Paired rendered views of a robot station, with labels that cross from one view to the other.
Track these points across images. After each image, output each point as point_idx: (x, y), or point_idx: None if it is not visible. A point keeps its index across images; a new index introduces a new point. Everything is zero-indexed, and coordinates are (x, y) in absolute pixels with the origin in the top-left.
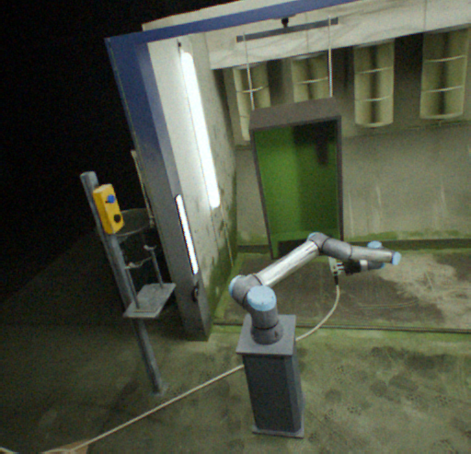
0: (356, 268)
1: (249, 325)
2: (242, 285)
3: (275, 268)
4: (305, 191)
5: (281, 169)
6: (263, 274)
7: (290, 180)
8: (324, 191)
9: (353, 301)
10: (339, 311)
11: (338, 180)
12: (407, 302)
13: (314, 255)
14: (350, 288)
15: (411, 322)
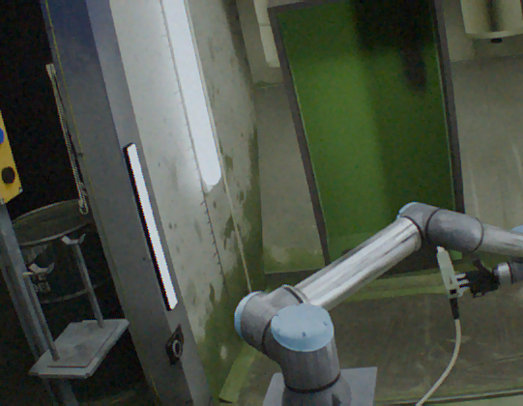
0: (490, 281)
1: (280, 391)
2: (261, 308)
3: (333, 273)
4: (391, 143)
5: (341, 101)
6: (307, 286)
7: (359, 123)
8: (424, 142)
9: (485, 352)
10: (461, 372)
11: (449, 114)
12: None
13: (412, 246)
14: (479, 332)
15: None
